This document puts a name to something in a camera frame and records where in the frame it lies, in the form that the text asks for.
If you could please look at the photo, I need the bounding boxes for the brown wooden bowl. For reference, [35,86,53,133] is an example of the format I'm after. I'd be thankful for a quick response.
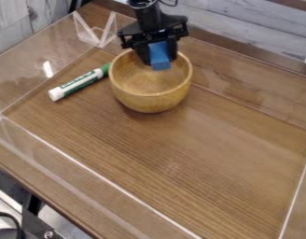
[108,49,193,113]

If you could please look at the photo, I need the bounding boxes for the blue rectangular block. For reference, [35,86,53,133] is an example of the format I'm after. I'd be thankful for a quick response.
[149,41,171,71]

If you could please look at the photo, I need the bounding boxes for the green and white marker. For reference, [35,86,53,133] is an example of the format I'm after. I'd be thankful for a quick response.
[48,63,111,102]

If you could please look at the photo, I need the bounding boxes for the clear acrylic corner bracket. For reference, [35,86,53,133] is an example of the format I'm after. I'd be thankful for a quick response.
[72,11,117,49]

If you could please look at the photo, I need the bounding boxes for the clear acrylic front barrier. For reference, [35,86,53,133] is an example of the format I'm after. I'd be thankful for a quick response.
[0,115,201,239]

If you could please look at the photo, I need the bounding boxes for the black metal base plate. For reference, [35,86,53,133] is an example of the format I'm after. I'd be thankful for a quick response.
[21,209,65,239]

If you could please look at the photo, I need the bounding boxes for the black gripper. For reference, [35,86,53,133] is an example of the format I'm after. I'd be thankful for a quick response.
[117,0,189,65]

